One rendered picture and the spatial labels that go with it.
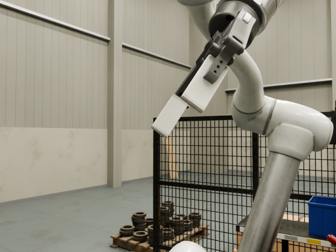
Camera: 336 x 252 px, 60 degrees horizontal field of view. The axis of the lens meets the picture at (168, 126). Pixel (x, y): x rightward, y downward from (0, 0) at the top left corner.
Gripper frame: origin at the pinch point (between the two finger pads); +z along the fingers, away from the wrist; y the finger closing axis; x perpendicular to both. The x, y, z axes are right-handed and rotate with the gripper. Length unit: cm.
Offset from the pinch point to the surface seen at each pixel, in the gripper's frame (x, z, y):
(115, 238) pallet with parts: 64, 23, -359
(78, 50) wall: -221, -295, -666
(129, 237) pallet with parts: 77, 13, -352
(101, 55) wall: -179, -340, -707
